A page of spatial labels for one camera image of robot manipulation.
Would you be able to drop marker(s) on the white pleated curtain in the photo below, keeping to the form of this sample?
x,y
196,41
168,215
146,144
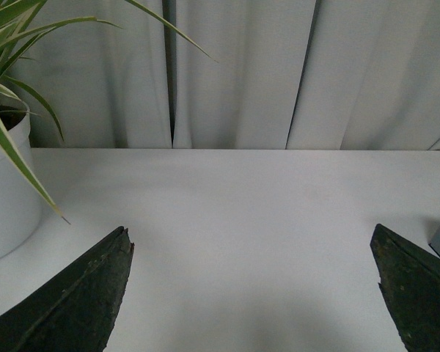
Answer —
x,y
300,75

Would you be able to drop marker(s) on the green striped spider plant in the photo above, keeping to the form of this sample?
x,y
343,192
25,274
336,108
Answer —
x,y
7,73

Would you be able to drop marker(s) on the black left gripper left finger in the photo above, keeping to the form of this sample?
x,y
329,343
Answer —
x,y
76,310

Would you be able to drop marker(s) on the white round plant pot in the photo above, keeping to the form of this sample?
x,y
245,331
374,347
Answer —
x,y
20,207

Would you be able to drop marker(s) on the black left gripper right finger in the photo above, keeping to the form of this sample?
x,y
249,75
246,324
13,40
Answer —
x,y
410,286

